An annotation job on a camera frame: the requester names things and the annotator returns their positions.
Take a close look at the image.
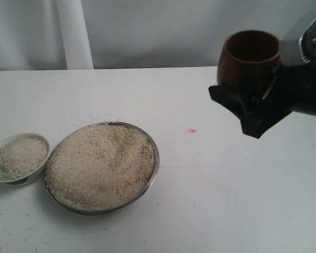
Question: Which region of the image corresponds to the brown wooden cup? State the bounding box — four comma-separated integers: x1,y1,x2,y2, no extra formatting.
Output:
216,30,280,91

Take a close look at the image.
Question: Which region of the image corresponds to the steel rice basin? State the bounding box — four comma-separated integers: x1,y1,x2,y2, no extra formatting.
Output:
44,122,160,216

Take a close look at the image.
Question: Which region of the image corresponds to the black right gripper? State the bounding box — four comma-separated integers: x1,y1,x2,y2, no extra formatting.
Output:
209,10,316,139

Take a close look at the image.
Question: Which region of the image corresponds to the cream ceramic bowl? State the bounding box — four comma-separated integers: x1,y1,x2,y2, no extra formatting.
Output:
0,133,50,186

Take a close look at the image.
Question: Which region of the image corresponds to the white backdrop curtain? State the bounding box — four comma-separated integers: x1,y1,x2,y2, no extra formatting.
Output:
0,1,316,71

